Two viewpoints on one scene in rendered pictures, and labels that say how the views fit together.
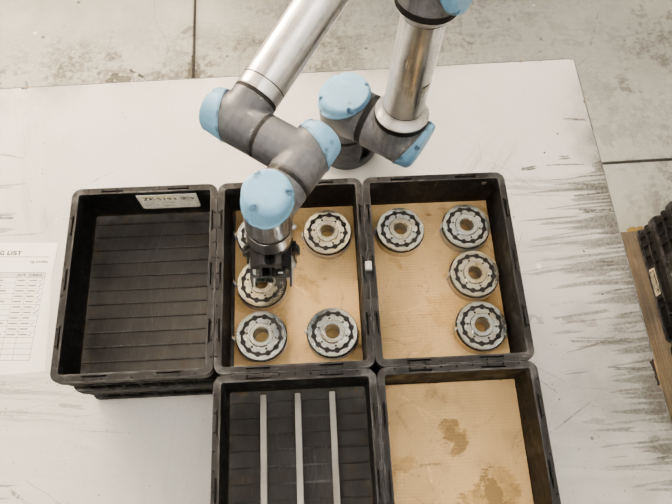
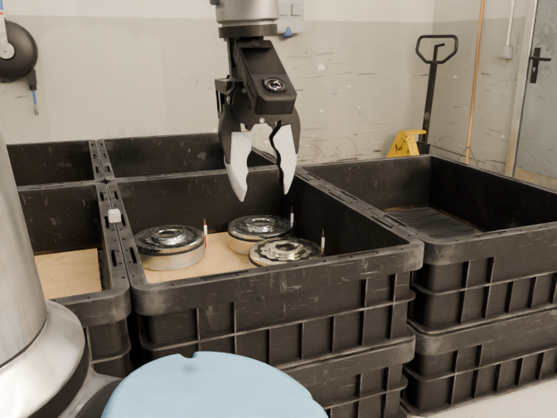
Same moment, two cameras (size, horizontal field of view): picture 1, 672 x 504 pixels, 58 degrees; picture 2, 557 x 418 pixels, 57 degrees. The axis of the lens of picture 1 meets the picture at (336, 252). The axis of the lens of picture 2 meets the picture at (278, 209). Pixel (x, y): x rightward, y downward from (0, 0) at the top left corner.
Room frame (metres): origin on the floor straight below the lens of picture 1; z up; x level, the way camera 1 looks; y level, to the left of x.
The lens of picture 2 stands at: (1.03, -0.05, 1.13)
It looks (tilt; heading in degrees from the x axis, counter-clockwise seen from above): 18 degrees down; 163
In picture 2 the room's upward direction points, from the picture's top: straight up
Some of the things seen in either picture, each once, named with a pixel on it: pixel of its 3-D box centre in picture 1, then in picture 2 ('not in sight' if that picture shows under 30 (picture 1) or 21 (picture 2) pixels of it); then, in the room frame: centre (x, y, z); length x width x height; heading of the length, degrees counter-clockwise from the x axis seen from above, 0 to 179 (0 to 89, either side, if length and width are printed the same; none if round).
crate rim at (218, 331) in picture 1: (292, 271); (237, 216); (0.42, 0.09, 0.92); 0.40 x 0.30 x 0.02; 4
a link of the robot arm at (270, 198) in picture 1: (268, 206); not in sight; (0.40, 0.10, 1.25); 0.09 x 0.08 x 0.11; 148
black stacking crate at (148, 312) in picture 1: (147, 287); (429, 226); (0.40, 0.38, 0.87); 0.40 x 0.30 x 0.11; 4
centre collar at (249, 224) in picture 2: (261, 335); (260, 223); (0.30, 0.15, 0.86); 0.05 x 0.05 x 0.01
